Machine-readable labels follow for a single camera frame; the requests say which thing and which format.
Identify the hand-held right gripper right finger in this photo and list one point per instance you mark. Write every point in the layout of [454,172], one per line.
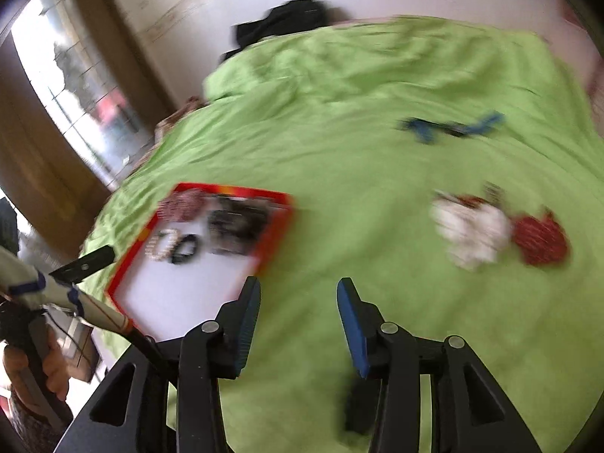
[351,325]

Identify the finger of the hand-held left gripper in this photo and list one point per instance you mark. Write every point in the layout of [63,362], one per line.
[87,263]

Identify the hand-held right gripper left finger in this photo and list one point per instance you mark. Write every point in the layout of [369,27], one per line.
[247,325]

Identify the red rimmed white tray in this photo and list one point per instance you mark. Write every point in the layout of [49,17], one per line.
[188,292]

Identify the white dotted scrunchie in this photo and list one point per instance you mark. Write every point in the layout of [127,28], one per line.
[472,231]

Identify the red dotted scrunchie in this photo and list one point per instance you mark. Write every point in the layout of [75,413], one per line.
[540,240]

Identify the person's left forearm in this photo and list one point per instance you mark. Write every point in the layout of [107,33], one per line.
[23,427]

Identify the person's left hand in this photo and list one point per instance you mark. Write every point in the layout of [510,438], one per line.
[54,368]

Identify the dark furniture piece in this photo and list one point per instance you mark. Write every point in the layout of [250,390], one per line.
[7,226]

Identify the grey sheer scrunchie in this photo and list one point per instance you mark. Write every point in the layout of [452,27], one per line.
[236,226]

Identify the red plaid scrunchie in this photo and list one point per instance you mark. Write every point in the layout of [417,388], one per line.
[181,205]

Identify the wooden door with glass pane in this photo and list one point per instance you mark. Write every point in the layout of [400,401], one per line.
[28,160]

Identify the green blanket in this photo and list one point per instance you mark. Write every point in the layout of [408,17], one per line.
[354,174]

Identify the black cloth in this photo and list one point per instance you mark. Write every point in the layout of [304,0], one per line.
[288,19]

